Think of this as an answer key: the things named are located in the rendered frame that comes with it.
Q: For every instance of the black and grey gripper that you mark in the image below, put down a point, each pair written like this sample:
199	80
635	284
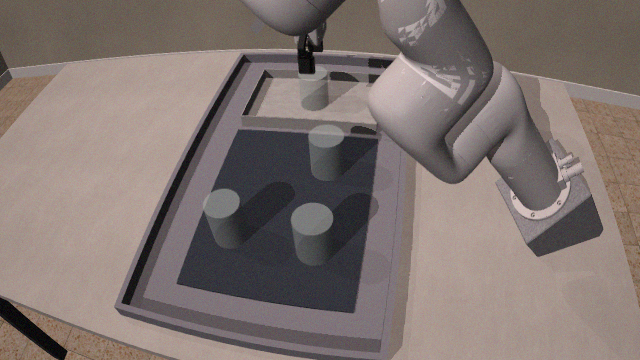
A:
306	63

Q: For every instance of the clear glass jar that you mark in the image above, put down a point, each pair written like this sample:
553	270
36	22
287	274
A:
327	156
313	232
226	219
314	90

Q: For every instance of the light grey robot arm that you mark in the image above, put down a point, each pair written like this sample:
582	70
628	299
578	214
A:
442	70

